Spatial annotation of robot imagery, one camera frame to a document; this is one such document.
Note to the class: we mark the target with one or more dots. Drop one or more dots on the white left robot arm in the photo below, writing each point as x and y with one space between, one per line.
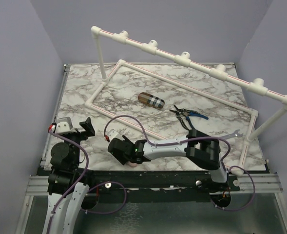
67 183

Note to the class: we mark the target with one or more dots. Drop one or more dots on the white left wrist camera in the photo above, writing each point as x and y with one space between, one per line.
61 126

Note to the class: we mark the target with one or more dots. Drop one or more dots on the pink glasses case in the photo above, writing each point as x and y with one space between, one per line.
132 164

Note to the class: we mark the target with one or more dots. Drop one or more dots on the plaid glasses case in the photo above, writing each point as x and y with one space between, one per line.
151 100

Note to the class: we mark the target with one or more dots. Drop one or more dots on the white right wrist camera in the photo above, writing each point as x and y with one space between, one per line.
113 134

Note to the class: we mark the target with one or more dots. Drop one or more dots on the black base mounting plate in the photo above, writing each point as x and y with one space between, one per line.
157 186

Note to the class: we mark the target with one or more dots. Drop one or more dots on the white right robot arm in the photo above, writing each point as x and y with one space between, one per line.
201 149

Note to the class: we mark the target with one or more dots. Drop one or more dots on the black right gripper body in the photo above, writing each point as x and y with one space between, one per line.
123 159

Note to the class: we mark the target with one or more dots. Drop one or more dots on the white PVC pipe rack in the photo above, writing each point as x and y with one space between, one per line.
219 73

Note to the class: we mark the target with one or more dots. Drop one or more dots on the silver wrench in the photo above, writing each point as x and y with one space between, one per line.
235 134

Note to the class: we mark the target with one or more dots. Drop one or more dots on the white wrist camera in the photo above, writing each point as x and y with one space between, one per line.
61 126
113 134

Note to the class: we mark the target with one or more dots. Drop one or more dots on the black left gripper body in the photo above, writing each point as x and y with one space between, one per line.
76 147

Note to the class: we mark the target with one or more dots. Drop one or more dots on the black blue sunglasses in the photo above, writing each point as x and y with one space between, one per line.
180 113

